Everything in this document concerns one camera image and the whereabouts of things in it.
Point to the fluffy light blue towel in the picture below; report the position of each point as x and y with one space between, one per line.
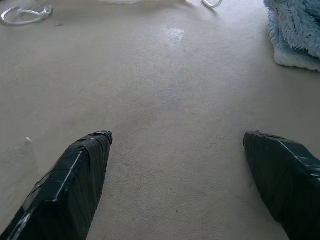
296 32

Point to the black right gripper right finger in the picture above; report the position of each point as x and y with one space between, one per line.
287 180

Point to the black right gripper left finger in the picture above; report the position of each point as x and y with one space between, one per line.
67 190

